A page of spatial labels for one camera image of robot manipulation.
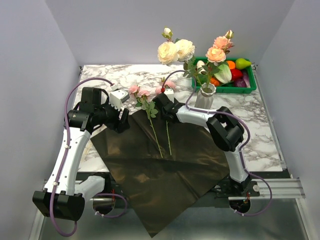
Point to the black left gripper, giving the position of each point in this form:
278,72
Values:
118,125

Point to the aluminium frame rail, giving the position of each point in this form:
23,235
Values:
282,188

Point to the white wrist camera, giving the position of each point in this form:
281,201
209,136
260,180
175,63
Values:
167,95
118,97

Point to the orange fruit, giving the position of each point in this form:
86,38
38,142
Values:
231,64

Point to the cream flower stem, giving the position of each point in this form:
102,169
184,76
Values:
179,50

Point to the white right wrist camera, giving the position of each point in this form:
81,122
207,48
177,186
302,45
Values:
167,95

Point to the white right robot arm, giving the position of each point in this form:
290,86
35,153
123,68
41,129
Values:
224,127

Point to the red bell pepper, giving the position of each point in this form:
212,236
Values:
236,74

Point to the green plastic crate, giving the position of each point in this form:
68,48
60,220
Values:
229,88

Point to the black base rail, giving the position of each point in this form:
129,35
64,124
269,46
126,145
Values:
220,196

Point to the black wrapping paper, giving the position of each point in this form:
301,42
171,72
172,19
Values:
160,189

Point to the peach flower stem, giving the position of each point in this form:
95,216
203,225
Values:
217,55

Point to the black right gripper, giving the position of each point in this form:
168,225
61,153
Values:
161,115

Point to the white ribbed vase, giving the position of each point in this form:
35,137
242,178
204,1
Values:
205,96

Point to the cream printed ribbon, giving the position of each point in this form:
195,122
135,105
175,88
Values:
89,145

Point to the white radish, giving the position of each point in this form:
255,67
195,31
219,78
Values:
200,67

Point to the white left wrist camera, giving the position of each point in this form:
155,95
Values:
118,97

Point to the green lettuce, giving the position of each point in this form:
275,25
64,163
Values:
224,74

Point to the orange carrot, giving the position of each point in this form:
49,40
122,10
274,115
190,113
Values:
215,82

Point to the green pear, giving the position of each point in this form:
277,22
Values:
242,63

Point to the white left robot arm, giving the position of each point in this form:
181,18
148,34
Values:
61,197

